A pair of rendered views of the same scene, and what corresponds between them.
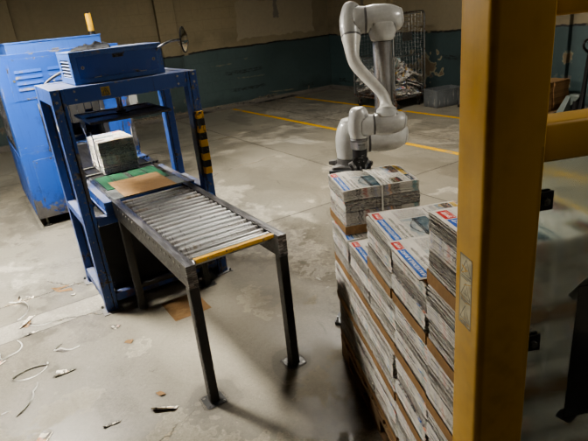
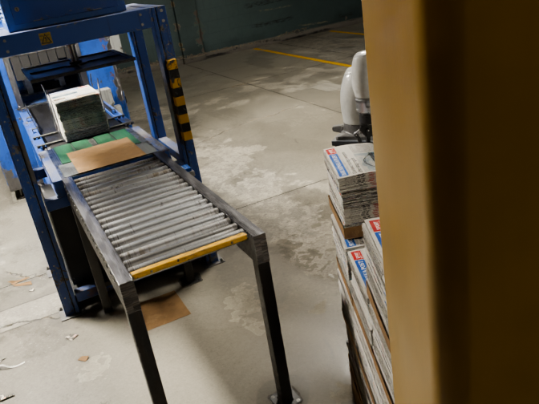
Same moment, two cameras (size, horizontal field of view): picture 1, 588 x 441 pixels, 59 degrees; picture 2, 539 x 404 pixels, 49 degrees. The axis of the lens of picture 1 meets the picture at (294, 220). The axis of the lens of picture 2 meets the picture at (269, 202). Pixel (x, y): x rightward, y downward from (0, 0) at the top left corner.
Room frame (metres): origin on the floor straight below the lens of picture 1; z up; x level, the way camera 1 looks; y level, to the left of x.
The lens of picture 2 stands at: (0.52, -0.25, 1.75)
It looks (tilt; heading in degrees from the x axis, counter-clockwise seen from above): 23 degrees down; 8
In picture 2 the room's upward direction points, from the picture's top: 9 degrees counter-clockwise
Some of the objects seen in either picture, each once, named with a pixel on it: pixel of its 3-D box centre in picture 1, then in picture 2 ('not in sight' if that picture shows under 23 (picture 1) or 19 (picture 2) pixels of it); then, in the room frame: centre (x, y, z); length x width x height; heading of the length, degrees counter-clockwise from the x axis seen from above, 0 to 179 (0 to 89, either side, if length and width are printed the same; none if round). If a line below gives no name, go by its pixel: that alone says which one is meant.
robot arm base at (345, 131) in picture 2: (347, 161); (358, 126); (2.85, -0.34, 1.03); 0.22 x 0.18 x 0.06; 67
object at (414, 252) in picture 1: (456, 250); not in sight; (1.51, -0.51, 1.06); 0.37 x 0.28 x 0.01; 98
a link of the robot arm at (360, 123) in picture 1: (360, 122); (370, 73); (2.58, -0.38, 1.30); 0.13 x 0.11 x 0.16; 86
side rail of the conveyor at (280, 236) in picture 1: (227, 213); (200, 195); (2.99, 0.41, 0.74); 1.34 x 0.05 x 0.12; 31
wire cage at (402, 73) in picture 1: (387, 60); not in sight; (10.34, -2.12, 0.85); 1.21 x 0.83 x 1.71; 31
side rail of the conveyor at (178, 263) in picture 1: (147, 236); (92, 230); (2.74, 0.84, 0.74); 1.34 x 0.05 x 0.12; 31
